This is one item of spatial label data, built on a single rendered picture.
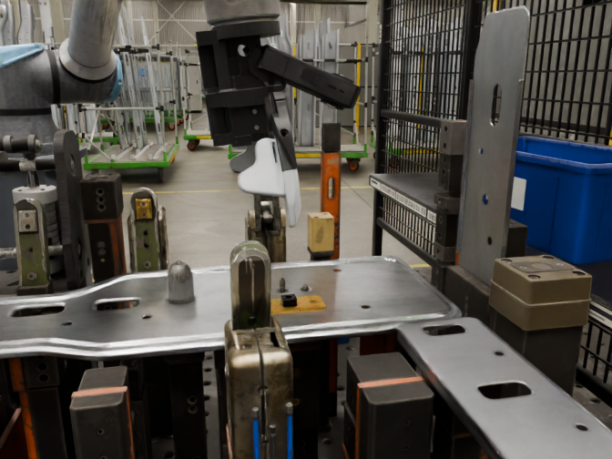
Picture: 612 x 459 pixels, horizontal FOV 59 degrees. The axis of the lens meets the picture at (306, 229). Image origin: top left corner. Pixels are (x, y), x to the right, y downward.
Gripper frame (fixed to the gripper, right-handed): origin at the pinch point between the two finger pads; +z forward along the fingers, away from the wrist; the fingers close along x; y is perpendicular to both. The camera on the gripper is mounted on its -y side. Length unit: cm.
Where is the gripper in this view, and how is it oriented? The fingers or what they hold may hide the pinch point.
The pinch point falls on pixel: (287, 210)
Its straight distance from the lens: 61.7
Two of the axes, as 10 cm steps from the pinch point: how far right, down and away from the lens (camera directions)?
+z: 1.0, 9.5, 2.9
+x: 2.0, 2.6, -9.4
